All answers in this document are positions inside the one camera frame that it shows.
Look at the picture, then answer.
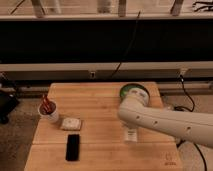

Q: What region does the white plastic bottle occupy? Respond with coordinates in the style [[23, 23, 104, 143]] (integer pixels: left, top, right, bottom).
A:
[[124, 128, 138, 142]]

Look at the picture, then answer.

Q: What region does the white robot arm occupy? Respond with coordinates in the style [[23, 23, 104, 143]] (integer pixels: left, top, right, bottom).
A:
[[118, 87, 213, 148]]

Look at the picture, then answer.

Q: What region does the green ceramic bowl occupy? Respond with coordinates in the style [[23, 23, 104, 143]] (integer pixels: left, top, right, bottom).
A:
[[119, 83, 150, 99]]

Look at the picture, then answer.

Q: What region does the white square sponge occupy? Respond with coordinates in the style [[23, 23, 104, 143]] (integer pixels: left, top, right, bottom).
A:
[[61, 118, 81, 131]]

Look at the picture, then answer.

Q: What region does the white paper cup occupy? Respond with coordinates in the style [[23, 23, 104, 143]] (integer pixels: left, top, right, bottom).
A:
[[38, 102, 59, 123]]

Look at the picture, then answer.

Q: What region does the red straw in cup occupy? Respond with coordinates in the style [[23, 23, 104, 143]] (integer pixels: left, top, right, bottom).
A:
[[42, 94, 49, 112]]

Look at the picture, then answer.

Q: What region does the black smartphone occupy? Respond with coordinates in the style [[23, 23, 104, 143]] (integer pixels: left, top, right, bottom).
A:
[[65, 134, 80, 161]]

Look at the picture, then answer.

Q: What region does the black object at left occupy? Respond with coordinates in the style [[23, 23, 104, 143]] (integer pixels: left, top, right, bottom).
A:
[[0, 72, 19, 124]]

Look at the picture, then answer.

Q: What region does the wall power outlet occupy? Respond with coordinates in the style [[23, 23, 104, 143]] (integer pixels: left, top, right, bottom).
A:
[[89, 71, 96, 79]]

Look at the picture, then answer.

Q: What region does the black hanging cable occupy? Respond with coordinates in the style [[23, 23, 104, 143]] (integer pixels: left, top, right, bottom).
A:
[[108, 10, 142, 79]]

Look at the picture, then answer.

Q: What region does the black cable on floor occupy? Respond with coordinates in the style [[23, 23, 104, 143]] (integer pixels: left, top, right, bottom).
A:
[[173, 73, 208, 171]]

